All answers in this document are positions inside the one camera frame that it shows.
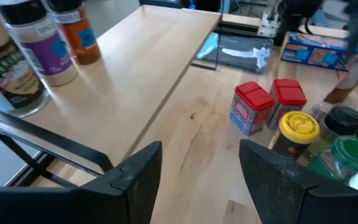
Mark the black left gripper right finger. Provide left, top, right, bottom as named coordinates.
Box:
left=239, top=139, right=358, bottom=224

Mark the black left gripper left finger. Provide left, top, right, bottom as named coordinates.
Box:
left=0, top=140, right=163, bottom=224

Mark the brown seasoning packet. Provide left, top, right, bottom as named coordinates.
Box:
left=323, top=51, right=358, bottom=105

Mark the yellow lid dark spice jar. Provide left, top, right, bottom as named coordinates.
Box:
left=268, top=111, right=321, bottom=161

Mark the green lid spice jar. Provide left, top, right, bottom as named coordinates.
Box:
left=308, top=135, right=358, bottom=183

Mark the black lid olive label jar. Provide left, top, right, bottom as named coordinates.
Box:
left=305, top=105, right=358, bottom=156

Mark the red lid patterned spice tin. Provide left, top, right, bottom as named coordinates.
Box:
left=266, top=78, right=308, bottom=131
left=228, top=81, right=275, bottom=137

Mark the black lid purple label jar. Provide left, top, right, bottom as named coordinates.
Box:
left=0, top=0, right=80, bottom=87

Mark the tan lid spice jar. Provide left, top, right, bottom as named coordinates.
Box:
left=0, top=6, right=51, bottom=118

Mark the black lid orange label jar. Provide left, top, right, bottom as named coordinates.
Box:
left=47, top=0, right=102, bottom=65

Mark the blue plastic wrap box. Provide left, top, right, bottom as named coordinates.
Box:
left=280, top=30, right=358, bottom=77

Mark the silver arm base bracket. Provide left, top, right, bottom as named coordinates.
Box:
left=257, top=11, right=281, bottom=39

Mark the wooden shelf riser black frame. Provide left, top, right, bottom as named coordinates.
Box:
left=0, top=3, right=223, bottom=189

